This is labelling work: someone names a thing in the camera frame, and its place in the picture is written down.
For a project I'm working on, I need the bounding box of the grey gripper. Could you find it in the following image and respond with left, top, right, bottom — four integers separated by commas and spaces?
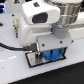
35, 31, 73, 61

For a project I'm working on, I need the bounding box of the black-framed peg base plate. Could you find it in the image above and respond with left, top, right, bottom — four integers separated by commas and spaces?
26, 53, 65, 68

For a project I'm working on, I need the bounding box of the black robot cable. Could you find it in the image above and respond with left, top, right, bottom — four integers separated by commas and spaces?
0, 41, 29, 52

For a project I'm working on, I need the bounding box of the blue gear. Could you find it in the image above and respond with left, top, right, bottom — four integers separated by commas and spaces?
44, 49, 61, 61

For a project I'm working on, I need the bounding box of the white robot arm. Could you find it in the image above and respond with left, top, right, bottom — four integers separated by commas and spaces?
18, 0, 83, 61

